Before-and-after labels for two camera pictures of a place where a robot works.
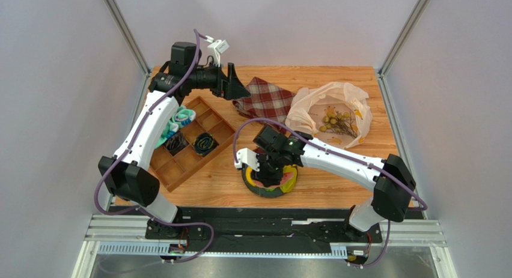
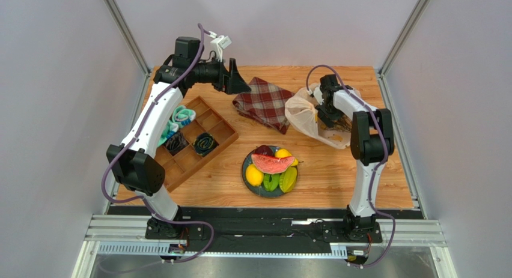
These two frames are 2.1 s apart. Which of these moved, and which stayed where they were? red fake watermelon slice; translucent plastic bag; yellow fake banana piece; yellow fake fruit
Moved: red fake watermelon slice
Stayed: yellow fake banana piece; yellow fake fruit; translucent plastic bag
